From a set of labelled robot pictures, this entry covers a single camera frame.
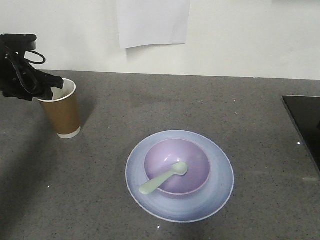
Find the light green plastic spoon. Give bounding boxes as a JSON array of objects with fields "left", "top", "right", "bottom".
[{"left": 139, "top": 162, "right": 188, "bottom": 195}]

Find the black left looped cable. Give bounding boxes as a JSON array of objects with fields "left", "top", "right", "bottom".
[{"left": 22, "top": 49, "right": 47, "bottom": 65}]

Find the light blue plate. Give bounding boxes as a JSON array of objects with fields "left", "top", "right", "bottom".
[{"left": 125, "top": 130, "right": 234, "bottom": 223}]

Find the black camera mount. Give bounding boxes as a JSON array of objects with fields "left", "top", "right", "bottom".
[{"left": 0, "top": 33, "right": 37, "bottom": 52}]

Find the white paper sheet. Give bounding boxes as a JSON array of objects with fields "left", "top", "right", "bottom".
[{"left": 116, "top": 0, "right": 191, "bottom": 49}]

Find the black induction cooktop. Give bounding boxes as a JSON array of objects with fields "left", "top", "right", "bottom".
[{"left": 282, "top": 95, "right": 320, "bottom": 173}]

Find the purple plastic bowl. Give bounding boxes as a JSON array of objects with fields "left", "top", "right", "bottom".
[{"left": 140, "top": 138, "right": 211, "bottom": 198}]

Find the brown paper cup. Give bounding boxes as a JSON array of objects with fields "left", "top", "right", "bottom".
[{"left": 38, "top": 78, "right": 81, "bottom": 139}]

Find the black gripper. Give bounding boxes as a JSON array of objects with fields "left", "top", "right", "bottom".
[{"left": 0, "top": 52, "right": 64, "bottom": 101}]

